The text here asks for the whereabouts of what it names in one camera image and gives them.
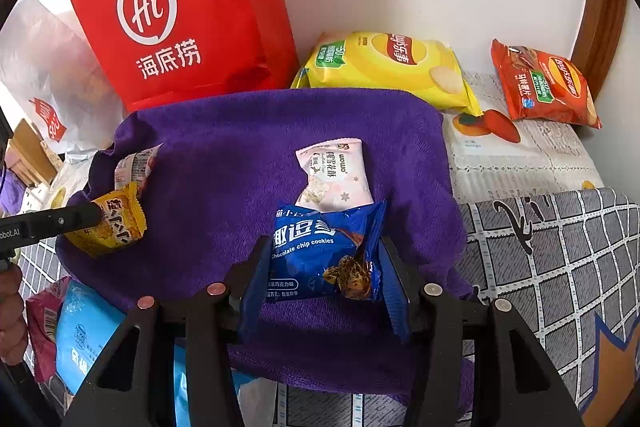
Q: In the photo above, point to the white pink snack packet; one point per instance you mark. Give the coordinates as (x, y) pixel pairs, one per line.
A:
(336, 176)

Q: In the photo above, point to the blue chocolate chip cookie packet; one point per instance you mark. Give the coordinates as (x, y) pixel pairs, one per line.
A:
(318, 254)

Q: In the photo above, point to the orange potato chips bag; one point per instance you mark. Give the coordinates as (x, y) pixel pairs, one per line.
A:
(539, 85)

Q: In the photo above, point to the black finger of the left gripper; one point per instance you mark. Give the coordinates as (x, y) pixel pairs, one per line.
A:
(32, 227)

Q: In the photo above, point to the red paper shopping bag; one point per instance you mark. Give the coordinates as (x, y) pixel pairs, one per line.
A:
(157, 52)

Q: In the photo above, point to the white fruit print sheet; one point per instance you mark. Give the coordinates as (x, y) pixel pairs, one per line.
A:
(493, 157)

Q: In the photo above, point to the brown wooden door frame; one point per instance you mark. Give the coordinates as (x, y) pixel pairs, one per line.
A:
(597, 40)

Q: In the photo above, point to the person's left hand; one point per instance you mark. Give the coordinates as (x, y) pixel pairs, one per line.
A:
(13, 328)

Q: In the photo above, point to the wooden furniture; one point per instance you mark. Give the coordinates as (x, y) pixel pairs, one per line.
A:
(27, 159)

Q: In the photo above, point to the grey checked star blanket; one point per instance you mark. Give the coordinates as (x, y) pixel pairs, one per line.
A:
(568, 262)

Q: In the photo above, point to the white plastic Miniso bag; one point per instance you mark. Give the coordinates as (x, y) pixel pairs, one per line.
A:
(58, 82)

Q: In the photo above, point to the yellow potato chips bag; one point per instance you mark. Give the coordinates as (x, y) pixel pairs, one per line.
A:
(382, 60)

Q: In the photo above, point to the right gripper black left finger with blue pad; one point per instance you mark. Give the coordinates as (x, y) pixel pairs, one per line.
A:
(132, 381)

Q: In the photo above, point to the blue tissue pack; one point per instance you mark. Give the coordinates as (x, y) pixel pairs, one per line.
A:
(86, 323)

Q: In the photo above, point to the yellow snack packet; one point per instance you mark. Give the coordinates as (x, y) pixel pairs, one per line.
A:
(122, 223)

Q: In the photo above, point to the white red striped snack packet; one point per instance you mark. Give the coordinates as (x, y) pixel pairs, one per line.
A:
(136, 168)

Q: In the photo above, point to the purple towel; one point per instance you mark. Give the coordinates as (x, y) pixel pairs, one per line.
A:
(226, 164)

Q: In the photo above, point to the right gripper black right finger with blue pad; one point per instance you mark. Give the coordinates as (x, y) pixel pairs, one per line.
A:
(515, 382)

